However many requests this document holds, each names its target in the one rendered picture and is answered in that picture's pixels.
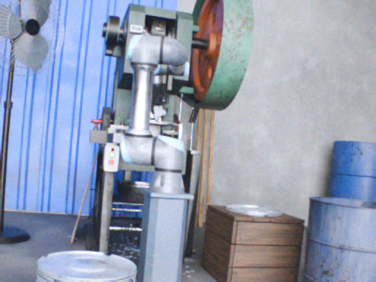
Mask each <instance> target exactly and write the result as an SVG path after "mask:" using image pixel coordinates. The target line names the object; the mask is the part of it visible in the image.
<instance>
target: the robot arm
mask: <svg viewBox="0 0 376 282"><path fill-rule="evenodd" d="M187 59H188V51H187V49H186V47H185V46H184V45H183V44H182V43H180V42H179V41H177V40H176V39H173V38H171V37H157V36H147V35H135V36H133V37H132V38H131V39H130V41H129V47H128V51H127V62H129V63H130V67H131V69H132V70H133V81H132V93H131V114H130V125H129V128H128V129H127V130H126V131H125V135H123V136H122V137H121V143H120V150H121V156H122V160H123V161H124V162H125V163H130V164H133V165H134V164H138V165H154V166H155V169H154V174H153V177H152V179H151V182H150V185H149V190H150V191H154V192H159V193H165V194H184V190H185V187H184V184H183V181H182V177H181V171H182V162H183V153H184V144H183V142H182V140H179V139H176V138H172V137H165V136H161V135H159V136H157V137H156V138H152V133H151V131H150V130H149V128H150V118H151V113H152V115H153V117H154V119H155V120H156V122H159V119H160V117H161V116H163V115H165V114H166V111H165V110H163V108H162V105H163V104H168V103H169V95H168V94H165V86H167V85H166V83H163V75H166V76H181V77H182V76H188V73H189V63H188V62H186V61H187ZM167 97H168V101H167ZM154 105H156V106H154Z"/></svg>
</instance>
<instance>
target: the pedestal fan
mask: <svg viewBox="0 0 376 282"><path fill-rule="evenodd" d="M11 2H12V1H11ZM18 2H19V3H17V2H16V5H14V6H15V7H17V5H18V9H17V10H15V13H16V11H17V12H18V10H19V4H20V3H23V4H22V5H23V7H24V4H25V6H26V4H27V0H26V1H24V0H23V1H18ZM24 2H26V3H24ZM28 2H30V4H27V6H28V9H27V11H26V13H25V12H24V10H23V9H22V10H23V11H22V12H23V13H25V14H27V15H23V14H22V15H21V14H20V13H19V12H18V14H17V13H16V14H15V13H14V11H13V10H14V9H15V8H14V7H12V6H11V7H12V9H10V8H9V7H8V6H9V5H6V6H5V4H4V3H3V2H2V3H3V4H2V5H1V4H0V38H1V37H4V39H5V38H6V39H5V40H7V39H9V40H8V41H7V43H8V42H10V45H12V47H11V49H10V47H9V48H8V50H9V49H10V51H11V52H10V58H9V59H8V58H5V57H4V58H5V59H6V60H7V61H9V60H10V61H9V62H10V63H8V62H7V61H5V63H6V65H7V64H9V66H8V67H10V69H9V71H8V70H6V68H5V70H6V71H8V72H9V73H8V80H7V98H6V101H4V105H3V108H4V122H3V134H2V143H1V153H0V244H17V243H22V242H25V241H28V240H29V239H30V238H31V237H30V235H29V234H28V233H27V232H26V231H24V230H23V229H21V228H15V227H9V226H4V198H5V187H6V174H7V153H8V142H9V130H10V119H11V109H12V104H13V102H11V96H12V86H13V75H15V74H14V67H15V58H17V64H18V60H19V61H20V62H21V63H22V65H26V66H28V67H26V66H25V68H31V69H32V72H33V73H34V72H36V71H37V70H39V69H41V68H43V67H44V66H43V64H44V63H46V62H47V61H48V60H47V61H46V62H44V63H42V62H43V61H44V60H45V58H46V57H47V56H48V55H49V52H50V51H51V49H52V47H53V46H54V43H55V42H54V43H53V46H52V47H51V48H50V47H49V45H50V44H49V43H50V41H49V42H48V41H47V39H45V38H44V36H45V35H44V36H42V34H43V33H42V32H43V30H42V31H40V28H41V27H42V29H43V27H49V26H43V24H45V23H48V22H46V21H47V19H48V17H50V15H51V14H50V15H49V13H50V12H51V11H53V10H51V7H52V6H51V7H50V4H51V3H52V4H53V1H52V0H31V1H30V0H28ZM6 3H8V2H6ZM14 3H15V2H14ZM14 3H12V4H14ZM8 4H10V3H8ZM10 5H11V4H10ZM20 6H21V4H20ZM53 6H54V5H53ZM24 9H25V7H24ZM49 9H50V10H51V11H50V12H49ZM19 11H20V10H19ZM20 12H21V11H20ZM19 14H20V15H19ZM17 15H18V16H20V17H18V16H17ZM52 15H53V17H54V14H53V13H52ZM21 16H22V17H23V16H27V18H25V17H23V18H21ZM24 19H25V20H26V19H27V21H25V20H24ZM50 19H53V18H51V17H50ZM50 19H48V20H50ZM55 20H56V19H55ZM55 20H53V21H54V23H55V26H56V22H55ZM49 24H52V20H51V23H49ZM52 26H53V24H52ZM55 26H54V28H55ZM54 30H55V36H56V35H58V34H56V28H55V29H54ZM52 31H53V30H52V27H51V36H52V35H53V33H52ZM62 31H63V39H64V26H63V30H62ZM38 32H39V33H38ZM60 35H62V34H60V33H59V40H61V39H62V38H61V39H60ZM51 36H49V37H51ZM55 36H54V40H55ZM4 39H3V40H4ZM63 39H62V43H63ZM3 40H2V39H1V41H2V42H3ZM50 40H51V38H50ZM59 43H60V41H59ZM59 43H58V45H59ZM3 44H5V43H4V42H3ZM3 44H2V45H3ZM8 44H9V43H8ZM60 44H61V43H60ZM5 45H6V44H5ZM5 45H4V46H5ZM4 46H3V47H4ZM7 46H8V45H7ZM7 46H6V47H7ZM6 47H5V48H6ZM57 47H58V46H57ZM61 47H62V46H61ZM61 47H59V48H60V49H61ZM49 48H50V50H49ZM56 49H57V48H55V51H56ZM1 50H2V49H1ZM8 50H7V51H8ZM48 50H49V52H48ZM52 50H53V49H52ZM53 51H54V50H53ZM55 51H54V53H55ZM59 51H60V50H59ZM59 51H58V54H59ZM0 53H1V51H0ZM3 53H4V52H3ZM50 53H51V52H50ZM54 53H53V54H54ZM53 54H52V55H51V57H52V56H53ZM1 55H3V54H2V53H1ZM3 56H4V55H3ZM5 56H6V55H5ZM57 56H58V55H57ZM57 56H56V58H57ZM51 57H50V58H49V59H51ZM0 58H1V57H0ZM56 58H55V59H56ZM55 59H54V61H55ZM2 60H3V61H4V59H2ZM3 61H2V62H3ZM49 62H50V61H49ZM52 63H53V62H51V64H52ZM51 64H50V65H49V64H48V65H49V66H51ZM18 66H19V65H17V66H16V67H18ZM42 66H43V67H42ZM49 66H48V67H49ZM0 67H1V68H2V66H0ZM19 68H24V66H23V67H22V66H21V65H20V66H19ZM3 69H4V68H3ZM46 69H47V68H46ZM43 71H44V70H42V71H41V72H43ZM37 72H38V71H37ZM41 72H38V73H41ZM35 75H37V74H35ZM30 76H34V75H32V74H30Z"/></svg>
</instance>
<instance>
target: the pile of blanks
mask: <svg viewBox="0 0 376 282"><path fill-rule="evenodd" d="M136 273H137V271H135V273H134V274H132V275H130V276H129V277H126V278H122V279H117V280H113V281H99V282H136V278H135V277H136ZM36 274H37V280H36V282H84V281H75V280H68V279H63V278H57V277H54V276H52V275H49V274H48V273H45V272H43V271H42V270H40V269H39V267H37V272H36Z"/></svg>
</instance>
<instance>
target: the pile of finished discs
mask: <svg viewBox="0 0 376 282"><path fill-rule="evenodd" d="M225 209H226V210H227V211H229V212H234V213H238V214H246V215H253V216H260V217H265V216H266V217H274V216H280V215H281V211H279V210H277V209H271V208H267V207H263V208H260V207H258V206H249V205H229V206H227V205H226V207H225Z"/></svg>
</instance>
